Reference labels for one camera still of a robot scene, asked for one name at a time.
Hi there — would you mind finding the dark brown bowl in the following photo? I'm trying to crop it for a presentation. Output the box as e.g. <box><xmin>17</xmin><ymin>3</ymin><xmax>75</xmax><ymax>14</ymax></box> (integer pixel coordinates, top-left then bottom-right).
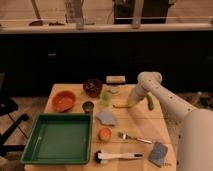
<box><xmin>83</xmin><ymin>79</ymin><xmax>103</xmax><ymax>98</ymax></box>

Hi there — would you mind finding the cream block on table edge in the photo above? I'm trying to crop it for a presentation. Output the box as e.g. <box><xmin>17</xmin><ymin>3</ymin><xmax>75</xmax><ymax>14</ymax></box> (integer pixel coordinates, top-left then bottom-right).
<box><xmin>106</xmin><ymin>76</ymin><xmax>126</xmax><ymax>84</ymax></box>

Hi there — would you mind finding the white handled dish brush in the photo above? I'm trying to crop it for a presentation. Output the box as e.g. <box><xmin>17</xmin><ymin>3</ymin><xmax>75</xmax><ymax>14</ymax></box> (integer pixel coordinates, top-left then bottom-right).
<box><xmin>94</xmin><ymin>150</ymin><xmax>143</xmax><ymax>164</ymax></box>

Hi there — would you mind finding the yellow banana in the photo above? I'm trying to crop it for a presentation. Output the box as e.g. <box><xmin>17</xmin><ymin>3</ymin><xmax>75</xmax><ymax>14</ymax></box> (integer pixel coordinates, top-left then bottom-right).
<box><xmin>113</xmin><ymin>104</ymin><xmax>131</xmax><ymax>109</ymax></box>

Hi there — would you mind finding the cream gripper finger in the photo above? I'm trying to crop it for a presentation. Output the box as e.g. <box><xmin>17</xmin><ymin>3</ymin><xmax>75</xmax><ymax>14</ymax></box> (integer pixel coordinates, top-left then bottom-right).
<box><xmin>126</xmin><ymin>100</ymin><xmax>136</xmax><ymax>108</ymax></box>

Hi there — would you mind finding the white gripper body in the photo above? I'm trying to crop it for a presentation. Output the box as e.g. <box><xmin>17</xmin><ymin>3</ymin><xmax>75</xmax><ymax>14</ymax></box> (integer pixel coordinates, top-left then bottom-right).
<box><xmin>128</xmin><ymin>84</ymin><xmax>147</xmax><ymax>104</ymax></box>

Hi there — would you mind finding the orange red bowl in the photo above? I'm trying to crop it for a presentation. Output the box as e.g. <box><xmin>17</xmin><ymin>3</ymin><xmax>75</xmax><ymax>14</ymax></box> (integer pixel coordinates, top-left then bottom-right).
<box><xmin>52</xmin><ymin>91</ymin><xmax>76</xmax><ymax>112</ymax></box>

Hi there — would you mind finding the green plastic tray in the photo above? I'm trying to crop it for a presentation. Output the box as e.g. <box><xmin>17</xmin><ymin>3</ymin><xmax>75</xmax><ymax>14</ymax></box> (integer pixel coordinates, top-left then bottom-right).
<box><xmin>21</xmin><ymin>114</ymin><xmax>93</xmax><ymax>165</ymax></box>

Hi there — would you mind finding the blue sponge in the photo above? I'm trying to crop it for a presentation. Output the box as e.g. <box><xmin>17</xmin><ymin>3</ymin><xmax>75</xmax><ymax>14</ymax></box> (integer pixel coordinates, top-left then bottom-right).
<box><xmin>148</xmin><ymin>142</ymin><xmax>168</xmax><ymax>167</ymax></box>

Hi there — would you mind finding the green plastic cup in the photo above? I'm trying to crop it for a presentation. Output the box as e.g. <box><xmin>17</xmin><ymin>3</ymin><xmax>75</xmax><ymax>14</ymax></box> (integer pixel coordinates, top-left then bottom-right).
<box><xmin>101</xmin><ymin>91</ymin><xmax>111</xmax><ymax>107</ymax></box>

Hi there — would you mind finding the blue grey cloth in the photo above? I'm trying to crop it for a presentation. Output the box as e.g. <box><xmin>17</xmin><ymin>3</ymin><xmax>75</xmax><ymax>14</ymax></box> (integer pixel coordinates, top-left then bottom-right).
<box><xmin>96</xmin><ymin>111</ymin><xmax>117</xmax><ymax>126</ymax></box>

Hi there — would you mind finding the black office chair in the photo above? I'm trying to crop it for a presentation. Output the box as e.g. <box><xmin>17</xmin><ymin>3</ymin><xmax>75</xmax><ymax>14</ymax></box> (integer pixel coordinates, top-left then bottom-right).
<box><xmin>0</xmin><ymin>73</ymin><xmax>29</xmax><ymax>157</ymax></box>

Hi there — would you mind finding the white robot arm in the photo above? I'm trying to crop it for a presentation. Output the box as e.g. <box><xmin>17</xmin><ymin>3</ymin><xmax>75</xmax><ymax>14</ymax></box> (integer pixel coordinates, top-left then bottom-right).
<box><xmin>128</xmin><ymin>71</ymin><xmax>213</xmax><ymax>171</ymax></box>

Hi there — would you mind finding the small orange cup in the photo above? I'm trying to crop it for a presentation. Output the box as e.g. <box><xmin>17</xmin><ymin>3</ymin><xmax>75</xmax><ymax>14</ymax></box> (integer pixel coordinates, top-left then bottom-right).
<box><xmin>98</xmin><ymin>127</ymin><xmax>112</xmax><ymax>142</ymax></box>

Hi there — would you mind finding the silver fork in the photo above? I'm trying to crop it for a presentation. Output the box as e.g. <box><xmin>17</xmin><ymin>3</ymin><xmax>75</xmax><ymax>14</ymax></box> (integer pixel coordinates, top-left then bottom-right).
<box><xmin>118</xmin><ymin>132</ymin><xmax>153</xmax><ymax>144</ymax></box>

